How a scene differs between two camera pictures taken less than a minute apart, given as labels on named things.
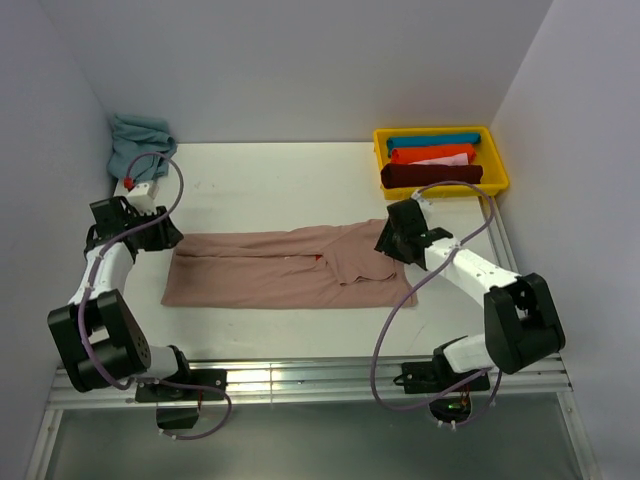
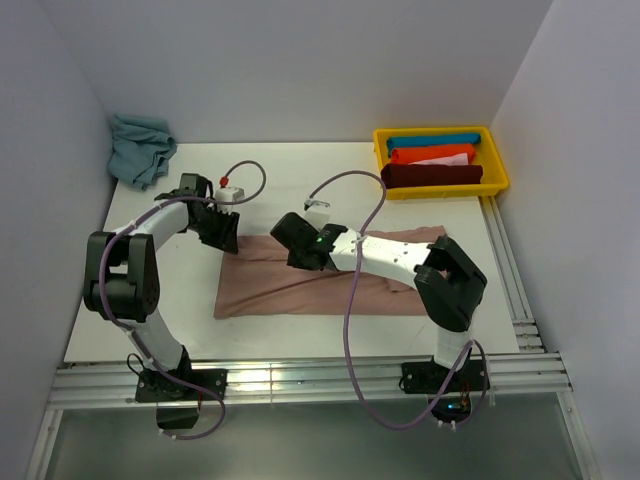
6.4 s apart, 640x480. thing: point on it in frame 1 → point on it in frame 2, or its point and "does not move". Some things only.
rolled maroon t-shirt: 405,175 does not move
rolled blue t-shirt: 441,139 does not move
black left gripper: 167,236 → 226,239
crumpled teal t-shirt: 133,135 does not move
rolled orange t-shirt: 420,153 does not move
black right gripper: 385,242 → 295,259
